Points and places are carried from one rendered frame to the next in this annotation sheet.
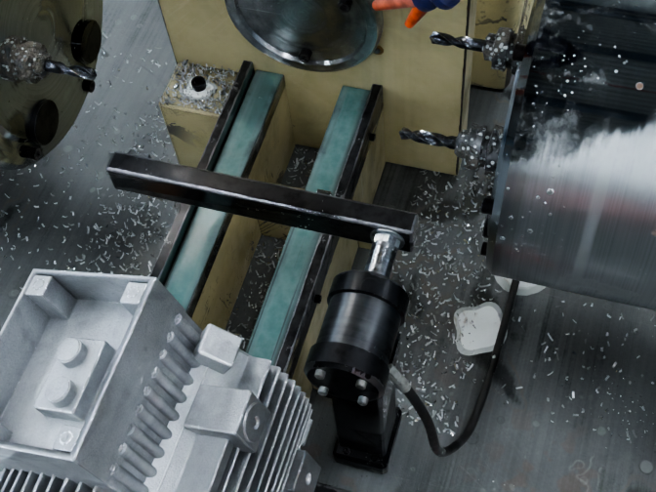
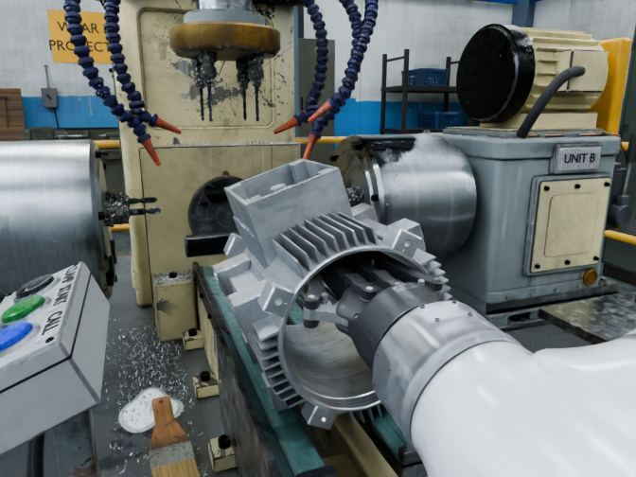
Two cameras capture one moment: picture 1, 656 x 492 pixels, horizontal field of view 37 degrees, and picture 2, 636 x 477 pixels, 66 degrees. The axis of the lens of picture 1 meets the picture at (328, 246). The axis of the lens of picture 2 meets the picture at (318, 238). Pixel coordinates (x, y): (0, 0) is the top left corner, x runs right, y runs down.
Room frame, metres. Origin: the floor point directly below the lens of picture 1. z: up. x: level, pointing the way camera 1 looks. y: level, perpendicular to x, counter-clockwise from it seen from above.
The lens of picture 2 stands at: (-0.14, 0.50, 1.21)
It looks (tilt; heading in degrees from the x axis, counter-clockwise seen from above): 14 degrees down; 316
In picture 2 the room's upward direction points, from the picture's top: straight up
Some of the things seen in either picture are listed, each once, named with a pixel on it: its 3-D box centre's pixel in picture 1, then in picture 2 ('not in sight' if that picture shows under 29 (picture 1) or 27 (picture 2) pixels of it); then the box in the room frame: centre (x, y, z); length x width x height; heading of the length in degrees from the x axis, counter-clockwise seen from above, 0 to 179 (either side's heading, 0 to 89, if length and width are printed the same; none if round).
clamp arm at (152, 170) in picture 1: (259, 202); (270, 238); (0.44, 0.05, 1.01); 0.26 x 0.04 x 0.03; 67
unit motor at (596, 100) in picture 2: not in sight; (548, 136); (0.28, -0.54, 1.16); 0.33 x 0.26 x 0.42; 67
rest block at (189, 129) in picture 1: (208, 118); (175, 303); (0.66, 0.11, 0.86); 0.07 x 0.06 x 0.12; 67
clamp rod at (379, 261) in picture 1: (375, 277); not in sight; (0.36, -0.03, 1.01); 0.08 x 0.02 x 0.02; 157
